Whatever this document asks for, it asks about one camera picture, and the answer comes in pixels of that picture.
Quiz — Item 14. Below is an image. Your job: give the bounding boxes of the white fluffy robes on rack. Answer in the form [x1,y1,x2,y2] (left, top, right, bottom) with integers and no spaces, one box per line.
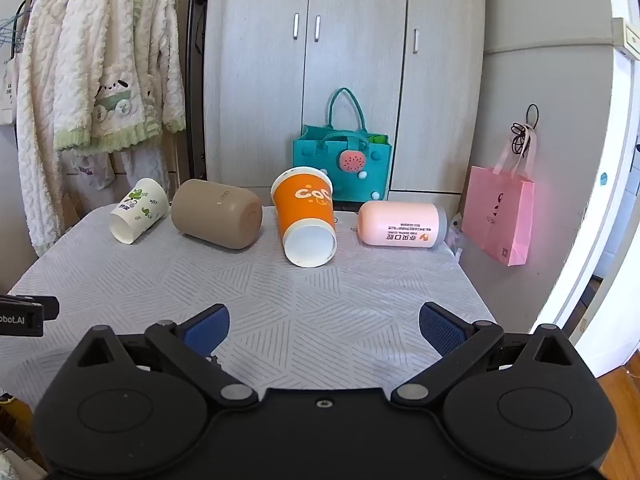
[10,0,209,182]

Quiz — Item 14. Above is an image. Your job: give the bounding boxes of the grey wardrobe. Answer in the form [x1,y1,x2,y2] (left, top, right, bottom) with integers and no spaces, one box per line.
[202,0,489,212]

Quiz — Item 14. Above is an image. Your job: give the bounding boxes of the black hair ties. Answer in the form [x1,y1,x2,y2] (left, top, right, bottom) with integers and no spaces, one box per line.
[509,103,541,154]

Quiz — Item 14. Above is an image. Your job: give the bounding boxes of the brown plastic cup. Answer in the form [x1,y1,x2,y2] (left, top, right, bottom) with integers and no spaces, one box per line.
[171,178,264,250]

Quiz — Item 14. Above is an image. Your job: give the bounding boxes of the white fluffy pants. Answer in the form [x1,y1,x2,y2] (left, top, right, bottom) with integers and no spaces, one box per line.
[64,140,172,221]

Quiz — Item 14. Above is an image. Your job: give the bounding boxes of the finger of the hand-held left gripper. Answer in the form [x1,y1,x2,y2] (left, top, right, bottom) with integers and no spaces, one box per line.
[0,295,60,321]

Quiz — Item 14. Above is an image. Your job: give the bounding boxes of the white cup with green print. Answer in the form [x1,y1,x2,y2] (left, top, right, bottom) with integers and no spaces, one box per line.
[109,178,170,245]

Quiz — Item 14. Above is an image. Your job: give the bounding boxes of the white door frame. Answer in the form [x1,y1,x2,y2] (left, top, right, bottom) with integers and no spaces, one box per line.
[529,0,640,377]

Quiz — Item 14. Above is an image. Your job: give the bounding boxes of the white fluffy jacket green trim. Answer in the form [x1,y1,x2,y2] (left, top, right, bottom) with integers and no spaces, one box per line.
[53,0,187,154]

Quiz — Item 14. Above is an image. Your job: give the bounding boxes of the white fluffy robe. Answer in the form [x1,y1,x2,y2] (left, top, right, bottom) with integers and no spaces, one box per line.
[15,0,76,257]

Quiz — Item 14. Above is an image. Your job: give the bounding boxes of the patterned grey tablecloth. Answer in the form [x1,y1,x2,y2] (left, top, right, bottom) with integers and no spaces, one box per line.
[0,204,501,411]

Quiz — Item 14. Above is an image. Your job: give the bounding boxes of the teal felt tote bag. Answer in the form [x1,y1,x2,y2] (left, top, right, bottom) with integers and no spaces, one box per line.
[292,87,391,207]

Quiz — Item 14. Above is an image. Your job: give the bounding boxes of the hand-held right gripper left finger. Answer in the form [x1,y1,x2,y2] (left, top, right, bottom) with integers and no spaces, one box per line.
[74,303,259,409]

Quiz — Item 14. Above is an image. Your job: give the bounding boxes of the pink paper bag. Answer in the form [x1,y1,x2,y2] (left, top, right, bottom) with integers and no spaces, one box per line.
[460,149,536,267]

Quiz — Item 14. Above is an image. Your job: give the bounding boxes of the pink cup with grey lid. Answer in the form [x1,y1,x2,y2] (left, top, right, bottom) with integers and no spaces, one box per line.
[357,200,449,249]

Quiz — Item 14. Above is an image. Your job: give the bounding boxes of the white canvas bag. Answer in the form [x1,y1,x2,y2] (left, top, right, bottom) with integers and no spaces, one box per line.
[0,54,22,126]

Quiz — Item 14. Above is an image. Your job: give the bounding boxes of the orange paper cup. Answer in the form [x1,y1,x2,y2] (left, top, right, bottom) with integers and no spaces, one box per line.
[270,166,338,268]

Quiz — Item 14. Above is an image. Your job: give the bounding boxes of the beige wall box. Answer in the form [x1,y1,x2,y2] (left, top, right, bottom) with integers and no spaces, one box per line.
[613,17,640,62]

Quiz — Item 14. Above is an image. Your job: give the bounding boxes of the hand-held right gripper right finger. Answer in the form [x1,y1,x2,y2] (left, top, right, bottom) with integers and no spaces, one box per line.
[391,302,577,407]

